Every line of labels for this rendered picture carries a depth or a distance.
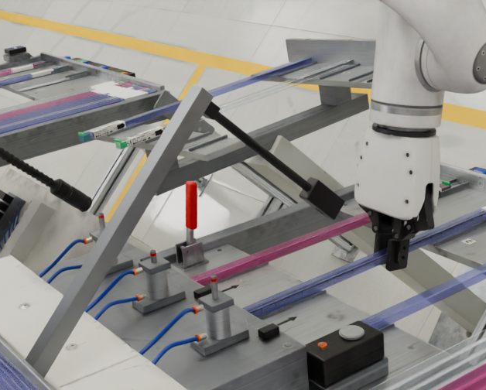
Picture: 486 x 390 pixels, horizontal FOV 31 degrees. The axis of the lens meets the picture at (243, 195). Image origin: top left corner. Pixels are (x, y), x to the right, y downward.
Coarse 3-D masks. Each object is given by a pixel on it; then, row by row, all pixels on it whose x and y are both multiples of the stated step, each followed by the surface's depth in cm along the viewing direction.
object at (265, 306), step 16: (448, 224) 115; (464, 224) 116; (416, 240) 111; (432, 240) 112; (368, 256) 108; (384, 256) 108; (336, 272) 104; (352, 272) 105; (304, 288) 101; (320, 288) 103; (256, 304) 99; (272, 304) 99
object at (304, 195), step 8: (312, 184) 82; (320, 184) 82; (304, 192) 83; (312, 192) 82; (320, 192) 83; (328, 192) 83; (304, 200) 83; (312, 200) 82; (320, 200) 83; (328, 200) 84; (336, 200) 84; (320, 208) 83; (328, 208) 84; (336, 208) 84; (328, 216) 84; (336, 216) 85
